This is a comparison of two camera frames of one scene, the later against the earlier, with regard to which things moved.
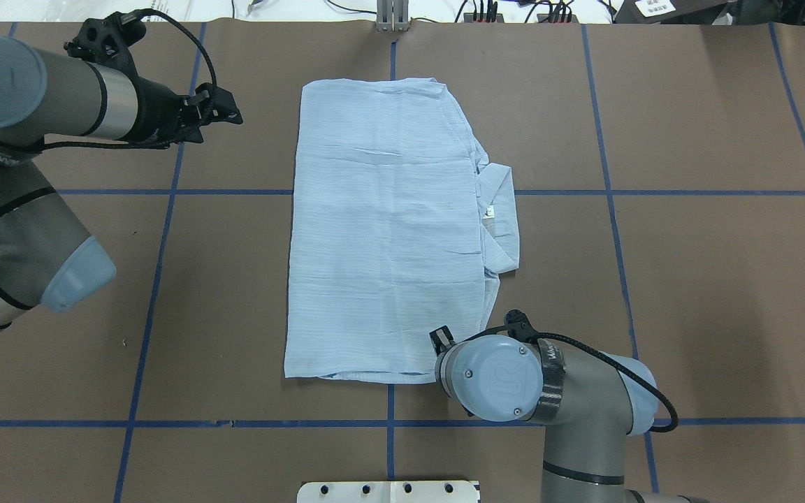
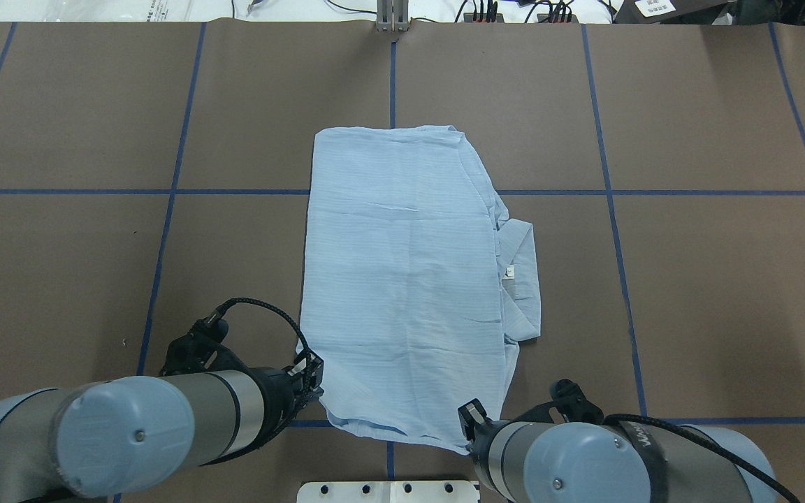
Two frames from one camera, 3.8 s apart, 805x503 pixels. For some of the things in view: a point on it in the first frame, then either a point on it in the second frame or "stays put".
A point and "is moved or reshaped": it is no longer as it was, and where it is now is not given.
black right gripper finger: (441, 338) to (473, 419)
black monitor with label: (702, 12) stays put
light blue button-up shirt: (398, 230) is moved or reshaped
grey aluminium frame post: (393, 15) stays put
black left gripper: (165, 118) to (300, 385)
